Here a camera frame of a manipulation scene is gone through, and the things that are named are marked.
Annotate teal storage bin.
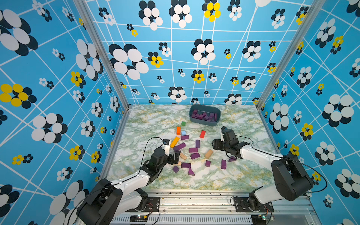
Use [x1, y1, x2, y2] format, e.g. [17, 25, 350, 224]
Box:
[188, 105, 221, 127]

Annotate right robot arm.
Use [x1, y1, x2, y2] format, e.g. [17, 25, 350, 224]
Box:
[211, 139, 314, 211]

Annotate red brick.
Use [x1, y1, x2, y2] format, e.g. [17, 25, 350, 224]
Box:
[199, 130, 206, 139]

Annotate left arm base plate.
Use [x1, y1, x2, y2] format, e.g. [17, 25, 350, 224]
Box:
[127, 196, 160, 212]

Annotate orange brick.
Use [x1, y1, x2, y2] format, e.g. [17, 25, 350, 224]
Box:
[176, 127, 182, 136]

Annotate aluminium rail frame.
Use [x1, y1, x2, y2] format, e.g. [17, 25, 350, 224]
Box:
[109, 190, 321, 225]

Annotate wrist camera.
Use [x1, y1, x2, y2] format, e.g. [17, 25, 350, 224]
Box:
[163, 138, 171, 156]
[221, 127, 239, 143]

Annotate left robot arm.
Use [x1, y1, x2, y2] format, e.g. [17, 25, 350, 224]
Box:
[76, 146, 181, 225]

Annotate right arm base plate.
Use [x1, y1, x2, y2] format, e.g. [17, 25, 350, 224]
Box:
[230, 196, 274, 213]

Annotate yellow brick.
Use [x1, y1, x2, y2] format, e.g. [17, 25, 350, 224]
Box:
[170, 136, 180, 148]

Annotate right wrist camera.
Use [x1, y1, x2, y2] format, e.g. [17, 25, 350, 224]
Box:
[221, 127, 239, 143]

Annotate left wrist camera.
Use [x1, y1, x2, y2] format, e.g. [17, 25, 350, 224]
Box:
[163, 138, 171, 156]

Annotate natural wood brick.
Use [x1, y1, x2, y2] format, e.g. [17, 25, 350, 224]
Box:
[180, 153, 187, 160]
[204, 150, 213, 159]

